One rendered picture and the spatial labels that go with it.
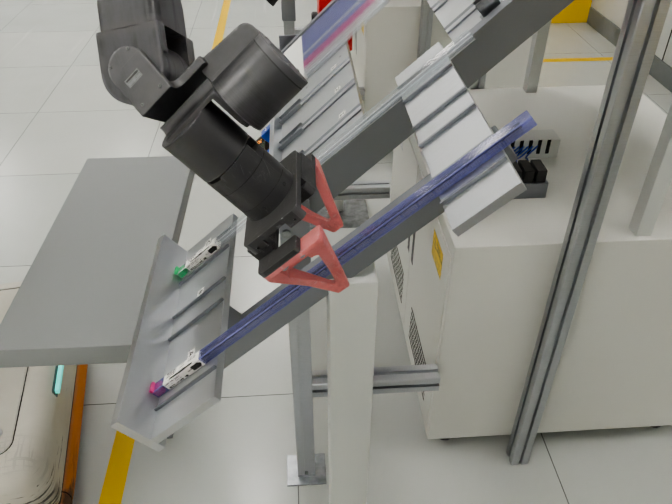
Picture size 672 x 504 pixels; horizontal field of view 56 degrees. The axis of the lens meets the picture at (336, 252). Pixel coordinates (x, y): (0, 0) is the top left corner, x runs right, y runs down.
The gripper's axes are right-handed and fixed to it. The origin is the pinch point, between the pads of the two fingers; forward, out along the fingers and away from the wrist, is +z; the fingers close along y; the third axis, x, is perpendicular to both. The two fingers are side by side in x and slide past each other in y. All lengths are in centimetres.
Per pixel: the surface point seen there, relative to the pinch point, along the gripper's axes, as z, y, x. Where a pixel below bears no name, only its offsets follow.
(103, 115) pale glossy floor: 5, 231, 137
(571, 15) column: 181, 356, -66
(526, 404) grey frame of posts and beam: 81, 35, 15
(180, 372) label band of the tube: -0.1, -1.5, 23.3
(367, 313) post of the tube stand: 14.5, 7.3, 7.1
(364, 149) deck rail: 11.5, 38.4, 1.7
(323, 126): 10, 53, 8
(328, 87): 10, 67, 6
